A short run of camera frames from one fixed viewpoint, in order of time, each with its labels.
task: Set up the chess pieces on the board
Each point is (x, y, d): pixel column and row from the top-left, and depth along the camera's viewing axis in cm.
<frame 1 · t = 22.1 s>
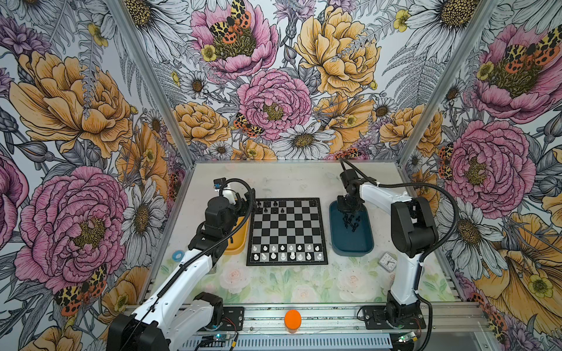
left hand: (244, 198, 80), fingers open
right hand: (346, 214, 98), fingers closed
black white chessboard: (287, 232, 94), point 3 cm above the table
yellow plastic tray: (237, 240, 90), point 5 cm above the table
teal plastic tray: (345, 242, 94), on the table
small white square clock: (384, 260, 87), point 3 cm above the table

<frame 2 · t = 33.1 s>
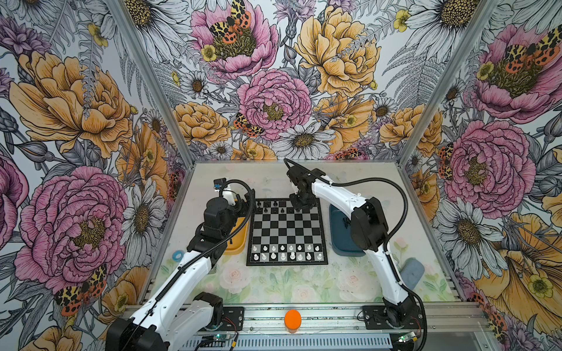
left hand: (243, 198, 80), fingers open
right hand: (301, 210, 97), fingers open
grey blue oval object: (412, 271, 83), point 4 cm above the table
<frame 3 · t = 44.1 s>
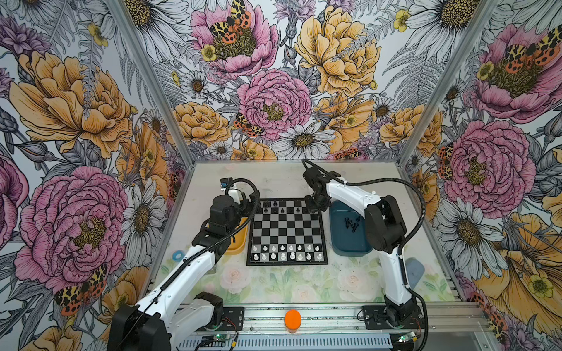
left hand: (248, 199, 81), fingers open
right hand: (315, 214, 96), fingers closed
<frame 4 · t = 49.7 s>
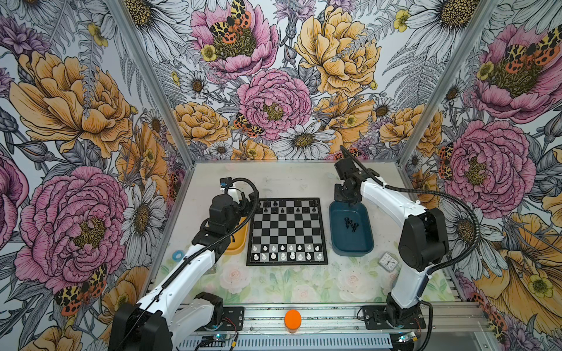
left hand: (247, 199, 82), fingers open
right hand: (343, 202, 92), fingers closed
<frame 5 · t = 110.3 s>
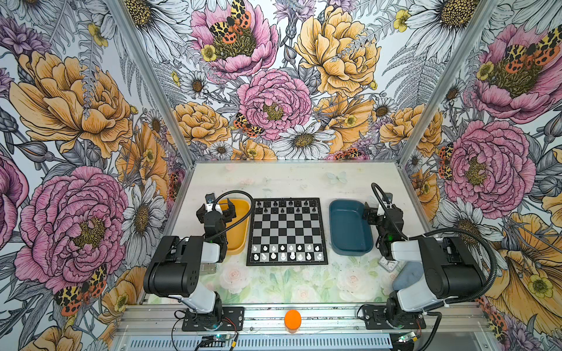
left hand: (218, 206, 93), fingers open
right hand: (377, 208, 94), fingers open
